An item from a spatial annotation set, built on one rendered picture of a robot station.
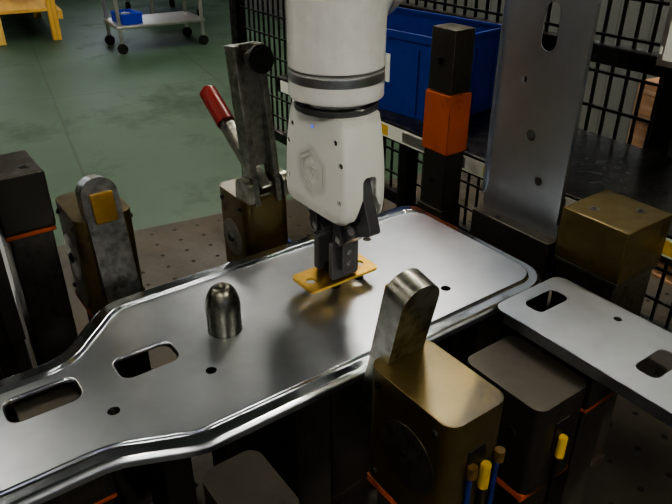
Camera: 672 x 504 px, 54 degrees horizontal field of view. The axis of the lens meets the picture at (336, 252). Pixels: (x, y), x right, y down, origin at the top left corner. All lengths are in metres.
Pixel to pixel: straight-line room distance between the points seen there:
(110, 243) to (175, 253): 0.68
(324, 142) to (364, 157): 0.04
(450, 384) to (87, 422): 0.28
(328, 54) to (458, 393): 0.28
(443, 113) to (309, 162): 0.34
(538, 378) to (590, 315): 0.10
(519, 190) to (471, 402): 0.39
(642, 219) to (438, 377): 0.33
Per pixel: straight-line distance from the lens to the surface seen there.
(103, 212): 0.69
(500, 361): 0.63
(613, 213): 0.75
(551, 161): 0.78
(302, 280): 0.66
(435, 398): 0.48
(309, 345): 0.60
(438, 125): 0.92
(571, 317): 0.67
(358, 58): 0.55
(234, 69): 0.72
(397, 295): 0.47
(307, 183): 0.62
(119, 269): 0.72
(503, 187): 0.84
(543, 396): 0.60
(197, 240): 1.42
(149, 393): 0.57
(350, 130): 0.56
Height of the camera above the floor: 1.36
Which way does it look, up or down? 29 degrees down
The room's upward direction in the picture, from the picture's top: straight up
